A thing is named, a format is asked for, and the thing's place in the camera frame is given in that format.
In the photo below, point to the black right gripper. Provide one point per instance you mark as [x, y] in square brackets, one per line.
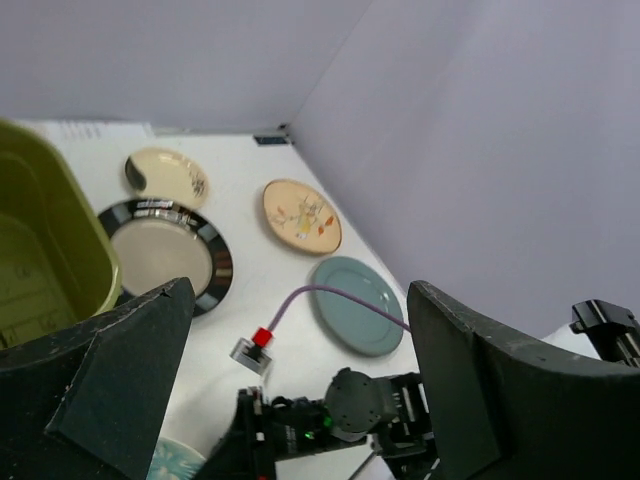
[390, 410]

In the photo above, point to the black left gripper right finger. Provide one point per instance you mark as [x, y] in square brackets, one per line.
[505, 405]

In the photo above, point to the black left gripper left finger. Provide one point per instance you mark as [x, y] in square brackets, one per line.
[88, 402]

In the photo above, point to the red and teal plate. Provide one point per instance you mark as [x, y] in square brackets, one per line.
[173, 460]

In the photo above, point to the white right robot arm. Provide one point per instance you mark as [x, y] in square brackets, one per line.
[595, 330]

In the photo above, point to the green plastic bin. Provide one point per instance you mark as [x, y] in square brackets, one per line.
[58, 267]

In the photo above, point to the light blue plate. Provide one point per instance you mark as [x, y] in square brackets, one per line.
[370, 322]

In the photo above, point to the dark striped rim plate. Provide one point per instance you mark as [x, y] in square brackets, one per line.
[157, 240]

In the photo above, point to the small cream plate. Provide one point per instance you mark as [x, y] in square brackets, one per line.
[155, 172]

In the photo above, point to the tan bird pattern plate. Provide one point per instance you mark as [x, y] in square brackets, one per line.
[301, 217]

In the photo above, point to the blue table label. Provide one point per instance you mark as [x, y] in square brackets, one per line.
[271, 140]

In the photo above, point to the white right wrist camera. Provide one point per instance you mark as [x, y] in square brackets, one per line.
[252, 353]

